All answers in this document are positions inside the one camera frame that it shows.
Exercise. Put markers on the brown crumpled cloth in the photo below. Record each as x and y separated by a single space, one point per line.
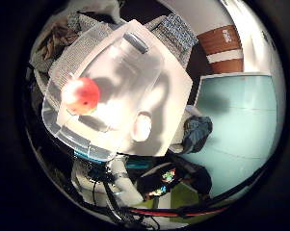
56 40

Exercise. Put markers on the brown white striped barrel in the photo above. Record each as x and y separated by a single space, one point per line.
224 48

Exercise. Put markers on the red tomato plush toy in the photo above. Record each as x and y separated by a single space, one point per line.
83 95

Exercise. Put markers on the green floor mat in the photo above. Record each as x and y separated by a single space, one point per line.
183 195

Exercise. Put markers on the clear plastic storage container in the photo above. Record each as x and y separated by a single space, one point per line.
102 93

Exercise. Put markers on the blue grey jacket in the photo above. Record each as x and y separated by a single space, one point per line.
196 133

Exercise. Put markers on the teal floor mat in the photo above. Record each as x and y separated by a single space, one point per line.
241 128

